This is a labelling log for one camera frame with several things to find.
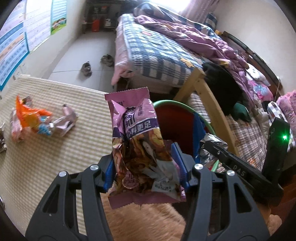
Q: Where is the purple chips bag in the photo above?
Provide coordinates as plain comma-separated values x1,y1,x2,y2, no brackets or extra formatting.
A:
105,87,186,209

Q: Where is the pink wrapper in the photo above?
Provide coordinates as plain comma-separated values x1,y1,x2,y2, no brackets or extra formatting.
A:
53,104,78,137

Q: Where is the orange snack bag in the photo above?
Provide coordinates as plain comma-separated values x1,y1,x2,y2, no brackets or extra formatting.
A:
16,95,53,136

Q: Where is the pink Pocky box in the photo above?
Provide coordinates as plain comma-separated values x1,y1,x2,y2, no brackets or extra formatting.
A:
10,109,25,143

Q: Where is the red bin green rim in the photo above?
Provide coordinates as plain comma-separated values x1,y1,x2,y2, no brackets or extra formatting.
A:
154,100,216,163

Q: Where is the brown plaid bed cover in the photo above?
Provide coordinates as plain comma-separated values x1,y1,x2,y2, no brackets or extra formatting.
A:
187,92,269,171

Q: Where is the green cloth item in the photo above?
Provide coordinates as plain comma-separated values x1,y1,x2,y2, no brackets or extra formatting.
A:
231,102,251,123

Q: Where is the striped beige tablecloth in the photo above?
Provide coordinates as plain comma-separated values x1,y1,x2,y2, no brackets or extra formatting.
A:
1,75,112,234

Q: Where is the wooden bed footboard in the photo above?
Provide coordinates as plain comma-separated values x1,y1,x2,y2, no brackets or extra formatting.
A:
174,68,239,156

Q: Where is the black clothing pile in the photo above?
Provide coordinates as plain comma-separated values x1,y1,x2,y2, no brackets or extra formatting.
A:
202,62,243,115

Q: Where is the left dark shoe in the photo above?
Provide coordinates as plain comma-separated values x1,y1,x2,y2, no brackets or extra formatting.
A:
81,61,92,77

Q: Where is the dark shoe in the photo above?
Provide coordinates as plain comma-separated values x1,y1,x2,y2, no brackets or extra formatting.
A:
81,61,92,77
100,54,114,67

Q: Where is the right dark shoe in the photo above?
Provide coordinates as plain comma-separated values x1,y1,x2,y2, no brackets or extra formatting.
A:
100,54,114,67

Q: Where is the blue plaid bed quilt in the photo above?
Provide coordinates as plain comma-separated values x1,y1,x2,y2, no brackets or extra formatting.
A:
111,14,208,87

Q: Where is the purple crumpled duvet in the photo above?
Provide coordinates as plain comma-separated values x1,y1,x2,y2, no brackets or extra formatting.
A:
135,15,254,108

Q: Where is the red container under shelf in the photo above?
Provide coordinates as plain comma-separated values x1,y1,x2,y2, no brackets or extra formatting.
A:
91,19,100,32

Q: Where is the pink sheer curtain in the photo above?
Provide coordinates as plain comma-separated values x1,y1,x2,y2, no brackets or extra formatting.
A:
181,0,219,19

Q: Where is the dark shelf table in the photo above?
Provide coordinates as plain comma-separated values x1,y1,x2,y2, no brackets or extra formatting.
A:
81,1,126,34

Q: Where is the green number wall poster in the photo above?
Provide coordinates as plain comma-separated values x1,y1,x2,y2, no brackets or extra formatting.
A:
50,0,67,35

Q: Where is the white chart wall poster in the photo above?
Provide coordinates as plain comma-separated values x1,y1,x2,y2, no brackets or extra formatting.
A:
25,0,52,52

